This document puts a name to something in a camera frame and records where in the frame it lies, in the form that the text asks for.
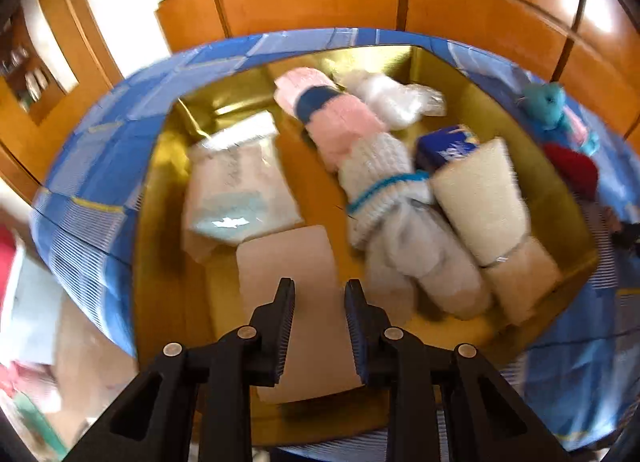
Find pale plastic bag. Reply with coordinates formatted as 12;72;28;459
9;259;68;368

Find white printed plastic packet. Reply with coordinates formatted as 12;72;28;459
182;110;303;263

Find gold box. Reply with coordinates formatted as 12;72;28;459
132;42;601;448

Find red cloth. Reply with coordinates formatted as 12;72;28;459
0;225;23;303

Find white knitted socks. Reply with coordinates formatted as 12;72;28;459
337;135;493;320

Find blue tissue packet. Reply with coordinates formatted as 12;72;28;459
414;125;483;173

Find group of small shelf bottles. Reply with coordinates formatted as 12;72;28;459
0;45;51;113

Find blue plaid bed sheet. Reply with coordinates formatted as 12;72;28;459
30;27;640;458

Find striped cloth doll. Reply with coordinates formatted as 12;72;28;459
580;192;640;253

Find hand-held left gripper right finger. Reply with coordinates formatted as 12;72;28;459
344;278;571;462

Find pink fluffy socks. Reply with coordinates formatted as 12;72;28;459
274;68;391;173

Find beige pad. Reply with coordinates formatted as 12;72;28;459
235;225;366;405

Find teal plush toy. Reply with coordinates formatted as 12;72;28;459
520;82;601;158

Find white plastic bag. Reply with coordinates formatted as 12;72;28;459
345;70;447;132

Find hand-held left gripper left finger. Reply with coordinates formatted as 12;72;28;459
67;277;297;462

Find beige towel packet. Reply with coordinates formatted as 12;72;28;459
430;137;563;325

